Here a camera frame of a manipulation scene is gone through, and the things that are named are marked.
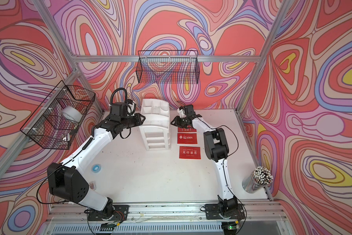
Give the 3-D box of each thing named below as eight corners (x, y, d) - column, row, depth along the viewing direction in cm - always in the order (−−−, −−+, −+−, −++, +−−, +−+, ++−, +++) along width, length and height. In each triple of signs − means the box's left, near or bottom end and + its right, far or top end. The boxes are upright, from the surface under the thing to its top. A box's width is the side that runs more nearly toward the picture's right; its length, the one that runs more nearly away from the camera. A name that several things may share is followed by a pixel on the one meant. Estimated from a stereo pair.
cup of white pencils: (244, 193, 81) (258, 182, 67) (240, 179, 86) (252, 166, 72) (258, 193, 81) (275, 182, 67) (253, 179, 86) (268, 166, 72)
